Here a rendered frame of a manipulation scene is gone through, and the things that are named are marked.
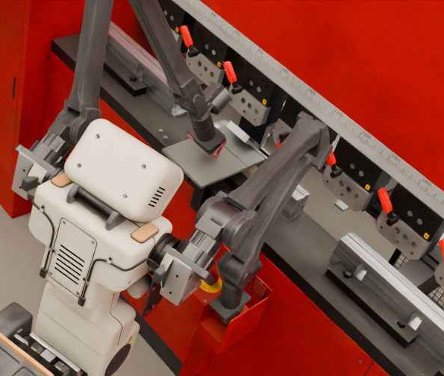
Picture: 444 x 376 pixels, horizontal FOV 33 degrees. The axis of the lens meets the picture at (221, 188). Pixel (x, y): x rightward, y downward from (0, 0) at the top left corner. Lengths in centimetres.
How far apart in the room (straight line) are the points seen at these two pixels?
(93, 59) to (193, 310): 79
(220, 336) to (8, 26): 137
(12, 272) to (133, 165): 162
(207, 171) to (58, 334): 62
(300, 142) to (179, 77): 36
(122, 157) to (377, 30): 71
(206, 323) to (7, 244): 128
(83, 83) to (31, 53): 103
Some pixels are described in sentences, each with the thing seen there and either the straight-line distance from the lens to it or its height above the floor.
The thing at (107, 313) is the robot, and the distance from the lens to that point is 187.
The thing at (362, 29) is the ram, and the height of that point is 155.
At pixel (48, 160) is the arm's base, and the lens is 177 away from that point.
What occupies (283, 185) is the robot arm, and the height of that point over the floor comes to 119.
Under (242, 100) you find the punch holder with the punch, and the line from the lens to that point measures 225.
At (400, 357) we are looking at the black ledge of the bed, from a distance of 210.
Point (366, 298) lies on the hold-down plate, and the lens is 214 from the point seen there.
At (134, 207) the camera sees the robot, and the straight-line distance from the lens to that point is 155.
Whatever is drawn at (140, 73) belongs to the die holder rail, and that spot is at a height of 91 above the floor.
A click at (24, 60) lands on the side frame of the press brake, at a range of 280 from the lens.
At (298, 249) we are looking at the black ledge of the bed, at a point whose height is 87.
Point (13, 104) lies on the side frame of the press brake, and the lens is 296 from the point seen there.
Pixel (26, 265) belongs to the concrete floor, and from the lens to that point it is 315.
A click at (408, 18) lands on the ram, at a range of 183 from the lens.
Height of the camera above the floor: 238
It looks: 40 degrees down
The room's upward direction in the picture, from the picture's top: 18 degrees clockwise
